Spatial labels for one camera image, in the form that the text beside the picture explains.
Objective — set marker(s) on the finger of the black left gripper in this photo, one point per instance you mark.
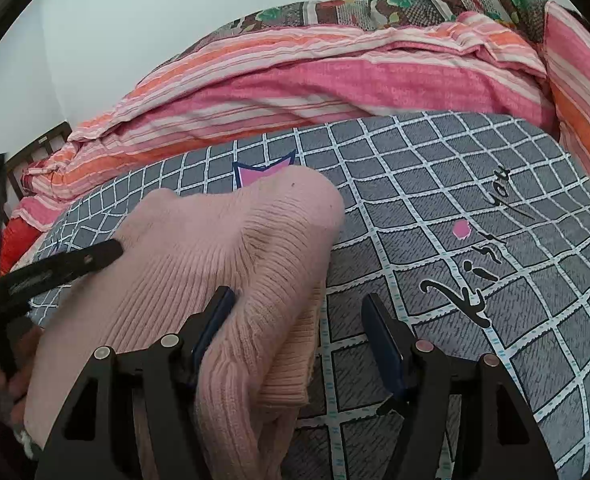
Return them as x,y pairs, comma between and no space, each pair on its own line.
43,275

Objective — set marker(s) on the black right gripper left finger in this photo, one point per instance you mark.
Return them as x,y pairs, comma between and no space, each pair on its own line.
94,435

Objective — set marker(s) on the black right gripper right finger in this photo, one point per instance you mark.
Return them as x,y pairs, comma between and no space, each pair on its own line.
474,402

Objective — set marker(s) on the pink knit sweater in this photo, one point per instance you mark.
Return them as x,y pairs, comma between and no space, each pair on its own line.
270,243

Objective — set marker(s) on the person's left hand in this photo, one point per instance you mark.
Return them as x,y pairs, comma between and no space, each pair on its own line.
13,390

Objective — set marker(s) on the red pillow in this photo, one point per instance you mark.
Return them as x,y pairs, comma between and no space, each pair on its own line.
17,238

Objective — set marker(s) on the dark wooden headboard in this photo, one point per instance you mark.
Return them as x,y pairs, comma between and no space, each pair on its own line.
45,146

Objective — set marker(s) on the grey checked bed cover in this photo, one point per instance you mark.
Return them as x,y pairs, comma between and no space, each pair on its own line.
474,229

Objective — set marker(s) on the pink orange striped blanket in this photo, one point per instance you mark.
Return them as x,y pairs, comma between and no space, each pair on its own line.
290,77

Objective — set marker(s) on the brown floral patchwork quilt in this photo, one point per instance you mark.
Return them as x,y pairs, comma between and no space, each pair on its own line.
525,16

